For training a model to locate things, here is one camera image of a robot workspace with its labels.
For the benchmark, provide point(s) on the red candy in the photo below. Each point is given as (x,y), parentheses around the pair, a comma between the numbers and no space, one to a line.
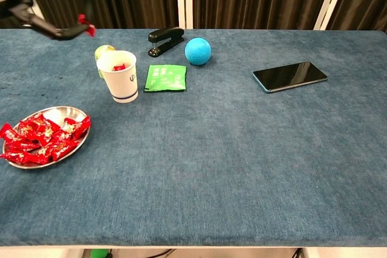
(62,135)
(65,148)
(42,153)
(83,127)
(71,125)
(37,118)
(15,156)
(24,145)
(46,132)
(9,132)
(87,27)
(27,128)
(119,67)

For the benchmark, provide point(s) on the round metal plate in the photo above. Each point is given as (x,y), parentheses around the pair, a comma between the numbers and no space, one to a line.
(57,113)

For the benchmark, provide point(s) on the white paper cup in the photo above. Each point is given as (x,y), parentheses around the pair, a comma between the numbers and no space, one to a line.
(121,85)

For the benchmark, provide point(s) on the yellow-green round fruit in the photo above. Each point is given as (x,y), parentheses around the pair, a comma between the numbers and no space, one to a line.
(102,51)

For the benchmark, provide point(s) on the black stapler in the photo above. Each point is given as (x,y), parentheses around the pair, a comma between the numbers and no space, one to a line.
(166,36)

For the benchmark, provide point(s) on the green sachet packet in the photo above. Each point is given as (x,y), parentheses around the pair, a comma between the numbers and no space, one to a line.
(164,78)

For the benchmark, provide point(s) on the blue ball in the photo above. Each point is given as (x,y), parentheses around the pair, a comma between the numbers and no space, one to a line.
(198,51)

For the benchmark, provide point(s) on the blue table cloth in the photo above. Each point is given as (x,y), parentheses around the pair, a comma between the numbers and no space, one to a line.
(211,149)

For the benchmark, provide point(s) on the bright green object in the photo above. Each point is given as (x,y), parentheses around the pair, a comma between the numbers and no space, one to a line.
(99,253)

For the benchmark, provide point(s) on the black smartphone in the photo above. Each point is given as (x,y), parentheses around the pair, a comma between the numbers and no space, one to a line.
(288,76)

